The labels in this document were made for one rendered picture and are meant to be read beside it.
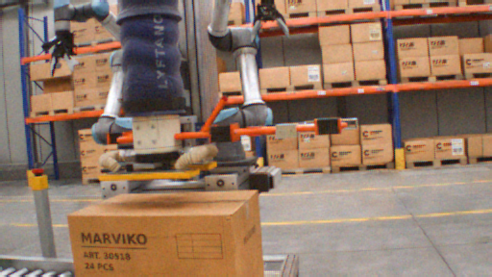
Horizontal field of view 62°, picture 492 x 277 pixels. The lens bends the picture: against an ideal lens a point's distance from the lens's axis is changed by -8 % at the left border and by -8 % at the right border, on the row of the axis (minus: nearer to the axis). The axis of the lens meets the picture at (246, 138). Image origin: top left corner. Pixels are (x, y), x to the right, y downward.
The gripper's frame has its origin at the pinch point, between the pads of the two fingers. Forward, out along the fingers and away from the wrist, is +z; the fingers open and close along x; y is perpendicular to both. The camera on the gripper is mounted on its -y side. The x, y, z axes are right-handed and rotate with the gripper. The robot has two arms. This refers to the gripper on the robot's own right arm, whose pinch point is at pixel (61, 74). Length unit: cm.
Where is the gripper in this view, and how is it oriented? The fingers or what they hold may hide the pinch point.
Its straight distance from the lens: 208.8
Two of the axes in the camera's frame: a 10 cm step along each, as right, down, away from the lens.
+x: -8.8, 0.5, 4.7
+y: 4.6, -0.8, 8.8
